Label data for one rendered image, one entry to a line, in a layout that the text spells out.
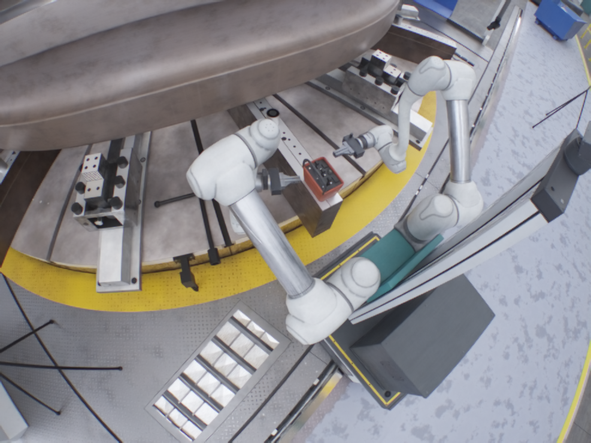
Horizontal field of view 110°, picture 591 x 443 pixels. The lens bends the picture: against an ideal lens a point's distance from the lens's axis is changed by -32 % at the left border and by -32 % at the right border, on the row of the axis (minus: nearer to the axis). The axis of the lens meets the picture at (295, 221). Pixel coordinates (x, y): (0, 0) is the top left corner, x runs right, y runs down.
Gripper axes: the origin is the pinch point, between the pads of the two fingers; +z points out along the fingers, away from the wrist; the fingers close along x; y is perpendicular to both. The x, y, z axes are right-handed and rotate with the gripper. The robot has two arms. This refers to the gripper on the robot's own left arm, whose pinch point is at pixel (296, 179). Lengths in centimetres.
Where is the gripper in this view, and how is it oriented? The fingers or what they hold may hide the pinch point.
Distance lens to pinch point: 154.6
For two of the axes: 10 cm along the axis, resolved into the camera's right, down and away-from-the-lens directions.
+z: 9.8, -1.1, 1.5
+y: -0.9, 4.2, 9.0
